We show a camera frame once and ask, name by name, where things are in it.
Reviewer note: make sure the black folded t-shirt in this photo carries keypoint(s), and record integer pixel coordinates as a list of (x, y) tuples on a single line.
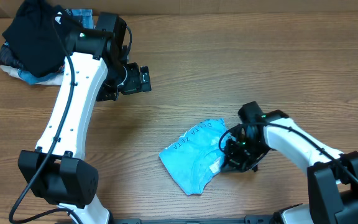
[(34, 36)]

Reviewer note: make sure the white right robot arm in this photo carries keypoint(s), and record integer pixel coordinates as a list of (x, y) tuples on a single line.
[(331, 174)]

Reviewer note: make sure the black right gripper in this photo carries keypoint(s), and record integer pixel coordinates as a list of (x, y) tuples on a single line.
[(234, 163)]

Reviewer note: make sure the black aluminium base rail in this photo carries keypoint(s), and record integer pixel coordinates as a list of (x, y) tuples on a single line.
[(197, 221)]

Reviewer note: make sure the light blue t-shirt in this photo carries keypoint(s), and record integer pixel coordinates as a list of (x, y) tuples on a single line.
[(195, 158)]

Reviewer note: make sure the folded beige garment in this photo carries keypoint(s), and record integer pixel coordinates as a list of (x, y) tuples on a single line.
[(50, 79)]

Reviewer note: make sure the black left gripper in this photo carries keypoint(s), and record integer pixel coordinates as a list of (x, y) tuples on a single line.
[(134, 84)]

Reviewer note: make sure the dark folded printed garment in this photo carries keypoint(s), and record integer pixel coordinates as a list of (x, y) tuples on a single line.
[(8, 58)]

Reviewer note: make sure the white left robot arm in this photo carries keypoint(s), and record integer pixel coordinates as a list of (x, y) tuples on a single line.
[(96, 69)]

